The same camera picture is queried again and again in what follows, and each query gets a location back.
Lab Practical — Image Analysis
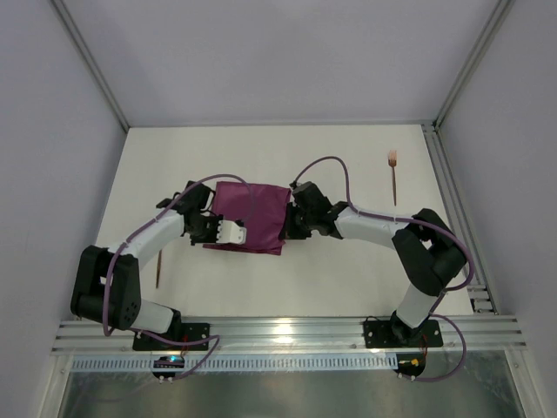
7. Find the purple cloth napkin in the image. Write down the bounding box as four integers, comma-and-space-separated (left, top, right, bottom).
204, 181, 291, 256

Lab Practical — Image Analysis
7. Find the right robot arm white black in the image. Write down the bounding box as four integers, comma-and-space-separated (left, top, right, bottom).
279, 182, 466, 348

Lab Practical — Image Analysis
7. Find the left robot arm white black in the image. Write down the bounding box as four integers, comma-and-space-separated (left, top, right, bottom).
70, 181, 223, 346

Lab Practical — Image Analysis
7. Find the copper knife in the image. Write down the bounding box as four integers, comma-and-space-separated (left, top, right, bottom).
155, 250, 163, 289

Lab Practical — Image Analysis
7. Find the left controller board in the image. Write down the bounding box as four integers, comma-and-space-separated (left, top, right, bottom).
151, 354, 185, 381

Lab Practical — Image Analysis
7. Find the controller board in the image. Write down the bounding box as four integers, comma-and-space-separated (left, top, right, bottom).
394, 355, 426, 381
151, 354, 185, 381

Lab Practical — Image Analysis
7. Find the right controller board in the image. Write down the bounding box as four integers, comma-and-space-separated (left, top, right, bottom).
394, 355, 426, 381

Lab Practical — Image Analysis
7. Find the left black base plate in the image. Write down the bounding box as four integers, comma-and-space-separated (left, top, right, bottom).
132, 322, 210, 352

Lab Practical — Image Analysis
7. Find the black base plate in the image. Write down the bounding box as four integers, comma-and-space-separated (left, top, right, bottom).
362, 316, 444, 348
132, 322, 210, 352

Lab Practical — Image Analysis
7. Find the aluminium front rail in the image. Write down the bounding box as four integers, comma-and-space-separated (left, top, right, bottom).
51, 315, 527, 355

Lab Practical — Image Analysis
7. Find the aluminium rail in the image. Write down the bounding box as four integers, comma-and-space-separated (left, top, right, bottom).
421, 124, 500, 315
51, 315, 527, 355

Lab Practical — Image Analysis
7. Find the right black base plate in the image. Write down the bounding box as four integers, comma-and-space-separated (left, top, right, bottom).
362, 316, 444, 348

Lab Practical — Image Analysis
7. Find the slotted grey cable duct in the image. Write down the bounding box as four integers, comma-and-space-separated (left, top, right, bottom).
70, 352, 397, 373

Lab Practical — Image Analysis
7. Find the right side aluminium rail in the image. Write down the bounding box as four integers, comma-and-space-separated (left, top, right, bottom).
421, 124, 500, 315

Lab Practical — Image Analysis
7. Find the left corner frame post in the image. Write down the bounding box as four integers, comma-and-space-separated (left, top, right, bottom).
49, 0, 131, 133

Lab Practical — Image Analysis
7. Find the corner frame post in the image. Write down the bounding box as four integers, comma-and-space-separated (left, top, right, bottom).
433, 0, 515, 131
49, 0, 131, 133

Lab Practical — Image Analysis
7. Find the right corner frame post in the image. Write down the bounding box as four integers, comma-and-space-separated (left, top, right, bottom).
433, 0, 515, 131

